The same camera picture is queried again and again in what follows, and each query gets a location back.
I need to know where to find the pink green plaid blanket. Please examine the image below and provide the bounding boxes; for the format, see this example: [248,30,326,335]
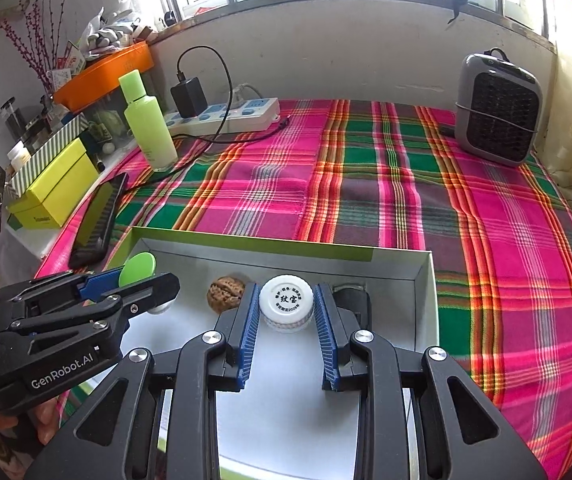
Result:
[33,97,572,480]

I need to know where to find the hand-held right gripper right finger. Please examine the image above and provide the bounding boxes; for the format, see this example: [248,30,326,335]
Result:
[313,282,549,480]

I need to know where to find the black electric shaver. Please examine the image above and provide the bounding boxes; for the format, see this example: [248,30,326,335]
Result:
[333,284,372,333]

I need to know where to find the green white cardboard box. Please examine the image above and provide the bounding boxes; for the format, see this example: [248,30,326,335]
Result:
[73,226,439,480]

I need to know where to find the striped cardboard box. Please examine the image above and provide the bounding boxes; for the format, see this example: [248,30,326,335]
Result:
[5,112,89,198]

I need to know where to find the yellow green box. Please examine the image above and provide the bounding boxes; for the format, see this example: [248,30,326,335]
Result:
[7,137,101,229]

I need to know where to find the black smartphone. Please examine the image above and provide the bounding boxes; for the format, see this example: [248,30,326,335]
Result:
[67,172,131,270]

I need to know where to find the orange plastic tray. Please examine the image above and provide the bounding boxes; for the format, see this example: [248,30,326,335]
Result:
[53,41,156,113]

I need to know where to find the small white bottle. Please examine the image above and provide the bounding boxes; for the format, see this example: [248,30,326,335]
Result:
[258,275,315,333]

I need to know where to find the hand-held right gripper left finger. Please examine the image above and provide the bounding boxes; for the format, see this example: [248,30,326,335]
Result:
[25,282,262,480]

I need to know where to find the white blue power strip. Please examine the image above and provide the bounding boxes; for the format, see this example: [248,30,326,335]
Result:
[163,97,282,137]

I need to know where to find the small white jar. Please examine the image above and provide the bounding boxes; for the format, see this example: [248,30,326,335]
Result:
[7,141,34,166]

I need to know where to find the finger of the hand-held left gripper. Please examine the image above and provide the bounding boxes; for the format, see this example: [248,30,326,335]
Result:
[12,272,182,337]
[0,266,128,312]

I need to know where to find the brown walnut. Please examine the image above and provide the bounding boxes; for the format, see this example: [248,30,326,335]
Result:
[207,276,246,315]

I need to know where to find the light green plastic bottle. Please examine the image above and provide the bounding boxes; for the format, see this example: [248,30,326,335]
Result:
[117,70,179,172]

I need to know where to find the person's left hand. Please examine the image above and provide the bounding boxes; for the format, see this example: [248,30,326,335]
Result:
[0,395,63,446]

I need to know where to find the pink budded branches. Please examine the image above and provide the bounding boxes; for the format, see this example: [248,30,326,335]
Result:
[0,0,77,96]

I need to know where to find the grey black space heater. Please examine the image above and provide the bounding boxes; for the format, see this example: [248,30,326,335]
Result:
[453,49,543,167]

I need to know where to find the pile of packets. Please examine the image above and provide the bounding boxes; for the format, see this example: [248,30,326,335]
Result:
[78,7,157,56]

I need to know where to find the white power cord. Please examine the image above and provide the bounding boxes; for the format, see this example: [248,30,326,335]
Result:
[231,82,263,103]

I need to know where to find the black charger adapter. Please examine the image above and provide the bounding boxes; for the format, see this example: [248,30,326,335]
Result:
[170,77,208,118]

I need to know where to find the black charger cable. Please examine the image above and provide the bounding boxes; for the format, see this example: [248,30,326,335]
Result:
[131,46,294,193]

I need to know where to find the clear glass tank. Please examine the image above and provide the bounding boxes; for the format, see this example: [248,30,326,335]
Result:
[81,75,167,146]

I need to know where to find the dark glass jar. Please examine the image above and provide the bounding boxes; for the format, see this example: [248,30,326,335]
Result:
[0,96,29,141]

